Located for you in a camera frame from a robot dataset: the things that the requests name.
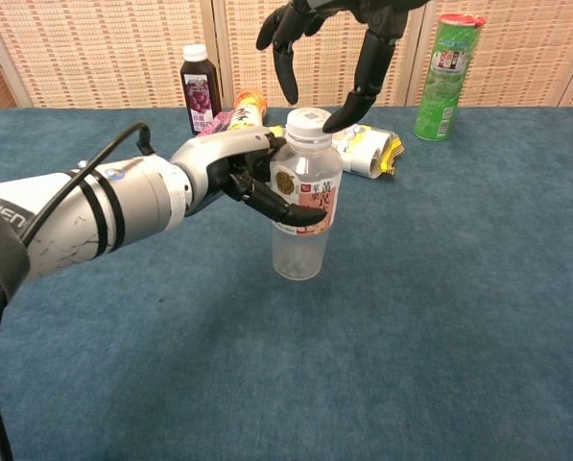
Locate white plastic bottle cap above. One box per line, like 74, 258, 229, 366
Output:
284, 108, 333, 145

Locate green chips can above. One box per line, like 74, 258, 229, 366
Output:
412, 12, 488, 142

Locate clear plastic water bottle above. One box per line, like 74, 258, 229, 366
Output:
269, 136, 344, 281

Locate orange drink bottle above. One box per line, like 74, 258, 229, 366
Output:
227, 89, 269, 132

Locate yellow white snack bag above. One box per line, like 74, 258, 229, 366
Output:
266, 123, 405, 182

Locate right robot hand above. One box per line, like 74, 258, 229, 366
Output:
255, 0, 431, 134

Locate woven folding screen panel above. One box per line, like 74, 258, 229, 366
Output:
405, 0, 573, 108
212, 0, 429, 109
0, 0, 220, 110

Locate pink snack packet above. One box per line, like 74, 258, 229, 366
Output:
197, 109, 234, 138

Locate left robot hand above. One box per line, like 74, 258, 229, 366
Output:
169, 125, 328, 227

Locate purple grape juice bottle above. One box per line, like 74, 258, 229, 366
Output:
179, 43, 223, 136

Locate grey velcro strap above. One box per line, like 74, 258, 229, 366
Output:
0, 191, 32, 302

